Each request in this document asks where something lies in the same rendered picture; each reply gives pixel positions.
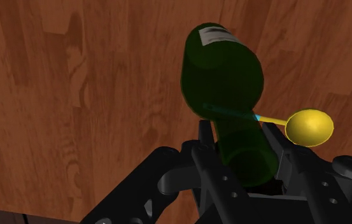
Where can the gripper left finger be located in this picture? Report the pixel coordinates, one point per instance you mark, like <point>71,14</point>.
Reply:
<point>175,173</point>

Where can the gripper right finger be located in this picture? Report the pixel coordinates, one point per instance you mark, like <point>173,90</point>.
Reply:
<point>318,173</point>

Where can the dark green glass bottle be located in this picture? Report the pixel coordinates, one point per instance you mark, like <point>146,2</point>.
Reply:
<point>225,93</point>

